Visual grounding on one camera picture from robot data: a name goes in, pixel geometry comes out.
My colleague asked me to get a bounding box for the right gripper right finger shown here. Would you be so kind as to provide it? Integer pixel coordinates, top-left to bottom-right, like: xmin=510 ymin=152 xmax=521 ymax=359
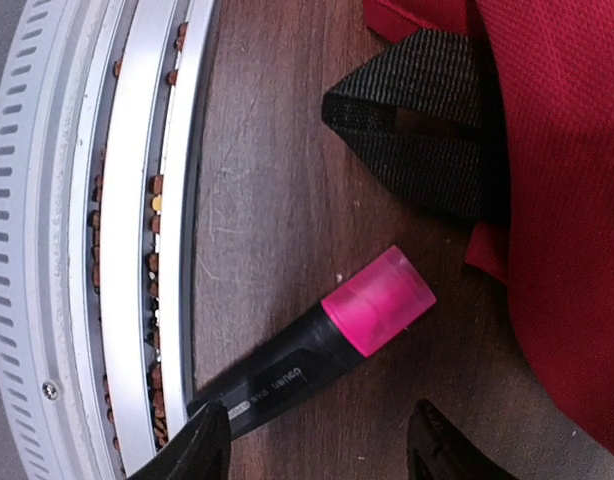
xmin=407 ymin=399 xmax=516 ymax=480

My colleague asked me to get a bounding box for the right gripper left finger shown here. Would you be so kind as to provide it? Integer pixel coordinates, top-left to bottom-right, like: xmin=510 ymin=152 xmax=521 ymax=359
xmin=128 ymin=402 xmax=231 ymax=480

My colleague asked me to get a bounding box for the pink black highlighter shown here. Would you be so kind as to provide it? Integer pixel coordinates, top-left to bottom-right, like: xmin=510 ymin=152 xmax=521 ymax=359
xmin=187 ymin=246 xmax=436 ymax=439

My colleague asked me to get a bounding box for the red backpack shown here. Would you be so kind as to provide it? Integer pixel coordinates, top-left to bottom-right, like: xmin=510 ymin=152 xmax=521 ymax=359
xmin=322 ymin=1 xmax=614 ymax=455

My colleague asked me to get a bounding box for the aluminium front rail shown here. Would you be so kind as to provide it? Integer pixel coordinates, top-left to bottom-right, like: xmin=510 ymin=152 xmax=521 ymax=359
xmin=0 ymin=1 xmax=220 ymax=479

